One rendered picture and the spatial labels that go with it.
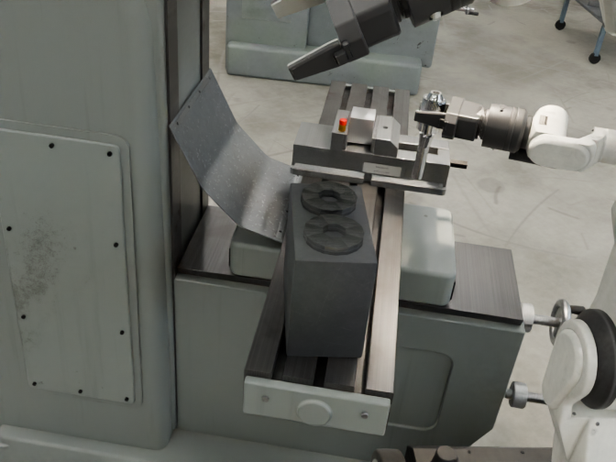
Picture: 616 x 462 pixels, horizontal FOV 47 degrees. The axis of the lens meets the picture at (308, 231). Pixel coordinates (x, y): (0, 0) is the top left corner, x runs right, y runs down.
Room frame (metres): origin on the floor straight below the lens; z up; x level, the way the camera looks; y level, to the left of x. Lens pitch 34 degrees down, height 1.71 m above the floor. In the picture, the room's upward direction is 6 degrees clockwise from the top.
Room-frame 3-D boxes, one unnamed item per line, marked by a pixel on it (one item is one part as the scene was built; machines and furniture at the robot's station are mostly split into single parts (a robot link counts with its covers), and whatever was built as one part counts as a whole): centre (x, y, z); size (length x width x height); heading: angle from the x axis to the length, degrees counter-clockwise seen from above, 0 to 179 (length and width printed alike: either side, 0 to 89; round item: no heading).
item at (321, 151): (1.45, -0.13, 0.98); 0.35 x 0.15 x 0.11; 85
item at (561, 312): (1.33, -0.59, 0.63); 0.16 x 0.12 x 0.12; 85
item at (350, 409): (1.36, -0.09, 0.89); 1.24 x 0.23 x 0.08; 175
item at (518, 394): (1.19, -0.61, 0.51); 0.22 x 0.06 x 0.06; 85
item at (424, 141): (1.34, -0.22, 1.03); 0.03 x 0.03 x 0.11
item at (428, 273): (1.38, -0.09, 0.79); 0.50 x 0.35 x 0.12; 85
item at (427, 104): (1.34, -0.22, 1.13); 0.05 x 0.05 x 0.06
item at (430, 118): (1.31, -0.22, 1.13); 0.06 x 0.02 x 0.03; 75
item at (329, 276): (0.93, -0.03, 1.03); 0.22 x 0.12 x 0.20; 6
